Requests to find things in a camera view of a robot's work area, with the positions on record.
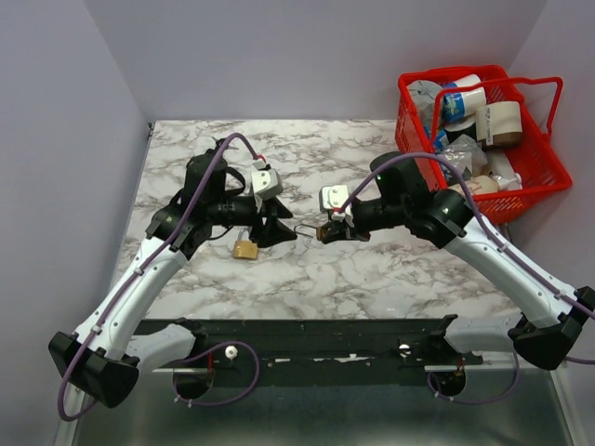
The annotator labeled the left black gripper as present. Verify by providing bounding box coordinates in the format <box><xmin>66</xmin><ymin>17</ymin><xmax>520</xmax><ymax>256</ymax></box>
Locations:
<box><xmin>208</xmin><ymin>193</ymin><xmax>298</xmax><ymax>249</ymax></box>

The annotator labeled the small brass padlock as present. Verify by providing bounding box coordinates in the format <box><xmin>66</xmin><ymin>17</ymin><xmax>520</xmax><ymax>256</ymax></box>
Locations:
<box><xmin>293</xmin><ymin>223</ymin><xmax>323</xmax><ymax>240</ymax></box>

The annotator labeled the large brass padlock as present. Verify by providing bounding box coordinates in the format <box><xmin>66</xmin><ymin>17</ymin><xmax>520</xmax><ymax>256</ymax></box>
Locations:
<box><xmin>231</xmin><ymin>229</ymin><xmax>258</xmax><ymax>260</ymax></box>

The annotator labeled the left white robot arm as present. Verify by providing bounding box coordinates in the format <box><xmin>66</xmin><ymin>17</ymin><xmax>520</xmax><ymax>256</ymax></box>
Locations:
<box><xmin>48</xmin><ymin>150</ymin><xmax>297</xmax><ymax>408</ymax></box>

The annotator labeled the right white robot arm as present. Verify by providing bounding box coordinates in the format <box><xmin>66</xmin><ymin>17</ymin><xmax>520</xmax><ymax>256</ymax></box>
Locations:
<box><xmin>317</xmin><ymin>151</ymin><xmax>594</xmax><ymax>370</ymax></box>

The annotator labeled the clear plastic bag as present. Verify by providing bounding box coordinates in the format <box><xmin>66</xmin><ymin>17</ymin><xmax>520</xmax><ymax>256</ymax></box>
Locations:
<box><xmin>439</xmin><ymin>135</ymin><xmax>488</xmax><ymax>179</ymax></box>

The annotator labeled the beige lotion pump bottle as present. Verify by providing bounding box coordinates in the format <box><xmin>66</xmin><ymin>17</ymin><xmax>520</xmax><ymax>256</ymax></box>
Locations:
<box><xmin>465</xmin><ymin>173</ymin><xmax>522</xmax><ymax>195</ymax></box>

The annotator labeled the grey crumpled bag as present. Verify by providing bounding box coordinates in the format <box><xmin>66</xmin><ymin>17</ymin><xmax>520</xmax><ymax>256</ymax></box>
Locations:
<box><xmin>407</xmin><ymin>80</ymin><xmax>443</xmax><ymax>128</ymax></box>

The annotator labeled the white blue paper cup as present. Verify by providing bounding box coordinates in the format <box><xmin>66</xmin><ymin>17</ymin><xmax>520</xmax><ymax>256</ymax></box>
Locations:
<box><xmin>443</xmin><ymin>74</ymin><xmax>487</xmax><ymax>124</ymax></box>

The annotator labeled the beige tape roll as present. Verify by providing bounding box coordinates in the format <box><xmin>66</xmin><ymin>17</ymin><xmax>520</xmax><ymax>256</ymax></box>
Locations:
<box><xmin>475</xmin><ymin>101</ymin><xmax>523</xmax><ymax>150</ymax></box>

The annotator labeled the red plastic basket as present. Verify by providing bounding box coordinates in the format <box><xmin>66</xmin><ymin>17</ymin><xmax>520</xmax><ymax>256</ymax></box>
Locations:
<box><xmin>395</xmin><ymin>65</ymin><xmax>572</xmax><ymax>225</ymax></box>

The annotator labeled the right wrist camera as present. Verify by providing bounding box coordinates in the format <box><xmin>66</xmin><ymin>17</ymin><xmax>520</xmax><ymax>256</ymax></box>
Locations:
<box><xmin>319</xmin><ymin>185</ymin><xmax>353</xmax><ymax>226</ymax></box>

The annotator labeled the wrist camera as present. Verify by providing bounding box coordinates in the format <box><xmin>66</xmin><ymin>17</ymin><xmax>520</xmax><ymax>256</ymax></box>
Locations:
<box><xmin>251</xmin><ymin>156</ymin><xmax>284</xmax><ymax>201</ymax></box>
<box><xmin>319</xmin><ymin>185</ymin><xmax>353</xmax><ymax>226</ymax></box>

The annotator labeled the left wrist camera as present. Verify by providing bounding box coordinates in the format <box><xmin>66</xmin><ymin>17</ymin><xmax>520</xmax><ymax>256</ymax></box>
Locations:
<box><xmin>251</xmin><ymin>156</ymin><xmax>284</xmax><ymax>201</ymax></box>

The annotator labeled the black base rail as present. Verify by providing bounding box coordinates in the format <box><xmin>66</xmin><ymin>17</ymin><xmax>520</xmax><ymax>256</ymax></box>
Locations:
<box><xmin>134</xmin><ymin>315</ymin><xmax>517</xmax><ymax>387</ymax></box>

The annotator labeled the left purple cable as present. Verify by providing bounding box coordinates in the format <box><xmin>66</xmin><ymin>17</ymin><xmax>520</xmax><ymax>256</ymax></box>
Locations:
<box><xmin>56</xmin><ymin>132</ymin><xmax>271</xmax><ymax>422</ymax></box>

